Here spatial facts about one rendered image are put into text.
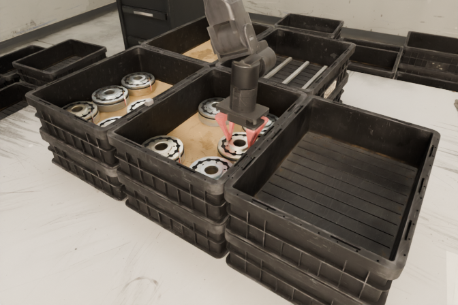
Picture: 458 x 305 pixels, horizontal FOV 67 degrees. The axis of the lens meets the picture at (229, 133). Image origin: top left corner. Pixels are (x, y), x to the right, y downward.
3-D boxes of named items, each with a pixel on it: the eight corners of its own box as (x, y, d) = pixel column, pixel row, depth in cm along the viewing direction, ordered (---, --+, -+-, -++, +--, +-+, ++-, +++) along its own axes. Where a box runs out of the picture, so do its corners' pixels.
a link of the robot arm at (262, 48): (207, 36, 70) (242, 25, 65) (234, 23, 78) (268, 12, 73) (227, 91, 74) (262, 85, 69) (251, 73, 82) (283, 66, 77)
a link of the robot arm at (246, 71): (226, 58, 69) (253, 64, 67) (242, 47, 74) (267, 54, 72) (225, 89, 73) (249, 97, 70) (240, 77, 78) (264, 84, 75)
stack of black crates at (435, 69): (452, 105, 233) (481, 41, 207) (452, 129, 212) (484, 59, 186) (389, 92, 249) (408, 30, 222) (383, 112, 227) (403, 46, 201)
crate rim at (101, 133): (104, 141, 75) (102, 133, 74) (24, 103, 88) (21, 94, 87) (212, 73, 102) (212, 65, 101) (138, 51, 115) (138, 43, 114)
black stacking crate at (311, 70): (303, 131, 95) (309, 94, 88) (214, 101, 108) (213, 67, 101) (349, 76, 121) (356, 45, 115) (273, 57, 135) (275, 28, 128)
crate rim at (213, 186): (219, 197, 62) (219, 188, 60) (105, 141, 75) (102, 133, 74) (308, 101, 89) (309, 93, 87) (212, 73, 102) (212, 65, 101)
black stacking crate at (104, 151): (113, 173, 81) (103, 134, 74) (37, 133, 94) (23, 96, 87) (212, 101, 108) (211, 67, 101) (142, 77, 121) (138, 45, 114)
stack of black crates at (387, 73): (380, 119, 220) (401, 52, 194) (373, 145, 198) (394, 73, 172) (318, 104, 235) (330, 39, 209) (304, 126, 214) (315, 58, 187)
